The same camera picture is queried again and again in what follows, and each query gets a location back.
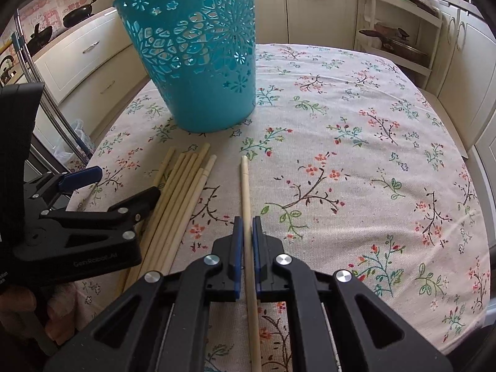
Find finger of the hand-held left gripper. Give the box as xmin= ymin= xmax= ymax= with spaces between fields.
xmin=24 ymin=166 xmax=103 ymax=210
xmin=35 ymin=187 xmax=161 ymax=241

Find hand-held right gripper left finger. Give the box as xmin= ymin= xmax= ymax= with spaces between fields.
xmin=42 ymin=217 xmax=244 ymax=372

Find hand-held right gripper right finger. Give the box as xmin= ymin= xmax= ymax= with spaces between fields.
xmin=253 ymin=216 xmax=454 ymax=372

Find pile of wooden chopsticks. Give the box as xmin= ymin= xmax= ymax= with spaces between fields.
xmin=116 ymin=142 xmax=218 ymax=293

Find pale wooden chopstick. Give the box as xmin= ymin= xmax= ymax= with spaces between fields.
xmin=240 ymin=156 xmax=261 ymax=372

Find teal perforated plastic basket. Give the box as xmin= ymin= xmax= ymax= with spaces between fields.
xmin=112 ymin=0 xmax=257 ymax=133

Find clear plastic bag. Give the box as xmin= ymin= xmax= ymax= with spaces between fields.
xmin=53 ymin=119 xmax=95 ymax=168

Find dark kettle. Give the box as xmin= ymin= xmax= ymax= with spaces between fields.
xmin=0 ymin=56 xmax=16 ymax=86

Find cream drawer cabinet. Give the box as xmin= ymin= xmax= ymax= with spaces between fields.
xmin=33 ymin=17 xmax=145 ymax=105

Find black wok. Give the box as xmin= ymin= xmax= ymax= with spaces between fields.
xmin=26 ymin=23 xmax=54 ymax=55

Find floral tablecloth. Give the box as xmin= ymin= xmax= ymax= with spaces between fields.
xmin=73 ymin=42 xmax=489 ymax=372

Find white storage rack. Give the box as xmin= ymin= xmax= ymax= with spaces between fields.
xmin=356 ymin=0 xmax=443 ymax=91

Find cream base cabinets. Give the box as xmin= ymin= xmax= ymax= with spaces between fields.
xmin=254 ymin=0 xmax=361 ymax=49

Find metal pot with lid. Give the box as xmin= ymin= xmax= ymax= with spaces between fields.
xmin=358 ymin=23 xmax=429 ymax=64

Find cream cabinet with drawers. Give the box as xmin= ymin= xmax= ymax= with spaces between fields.
xmin=426 ymin=0 xmax=496 ymax=159

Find chrome tube frame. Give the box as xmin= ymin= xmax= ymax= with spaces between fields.
xmin=11 ymin=11 xmax=91 ymax=171

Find black long-handled frying pan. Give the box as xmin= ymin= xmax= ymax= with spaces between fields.
xmin=63 ymin=0 xmax=109 ymax=29

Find red patterned wall sticker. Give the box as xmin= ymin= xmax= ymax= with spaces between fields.
xmin=17 ymin=0 xmax=74 ymax=35

